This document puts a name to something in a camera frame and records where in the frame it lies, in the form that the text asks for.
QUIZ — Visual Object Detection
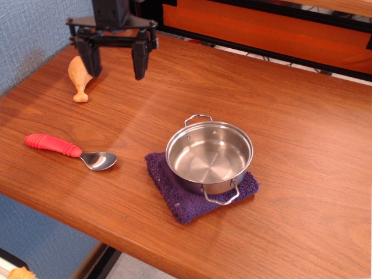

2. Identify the stainless steel pot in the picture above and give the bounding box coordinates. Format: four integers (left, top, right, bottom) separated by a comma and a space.
165, 115, 253, 206

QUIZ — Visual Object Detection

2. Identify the purple towel cloth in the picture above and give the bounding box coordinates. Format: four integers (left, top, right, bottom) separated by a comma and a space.
145, 152, 259, 224

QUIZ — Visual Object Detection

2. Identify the orange object bottom corner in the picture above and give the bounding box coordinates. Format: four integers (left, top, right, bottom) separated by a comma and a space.
7, 267, 37, 279

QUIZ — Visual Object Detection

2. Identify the orange panel black frame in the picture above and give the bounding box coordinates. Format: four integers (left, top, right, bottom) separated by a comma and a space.
127, 0, 372, 82

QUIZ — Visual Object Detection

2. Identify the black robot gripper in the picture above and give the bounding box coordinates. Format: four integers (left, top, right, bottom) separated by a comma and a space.
66, 1, 159, 80

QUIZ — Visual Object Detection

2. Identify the red handled metal spoon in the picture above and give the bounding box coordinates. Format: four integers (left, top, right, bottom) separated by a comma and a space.
24, 133, 117, 171

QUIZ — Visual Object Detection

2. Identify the toy chicken drumstick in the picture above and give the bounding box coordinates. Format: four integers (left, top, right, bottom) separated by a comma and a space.
67, 56, 93, 103

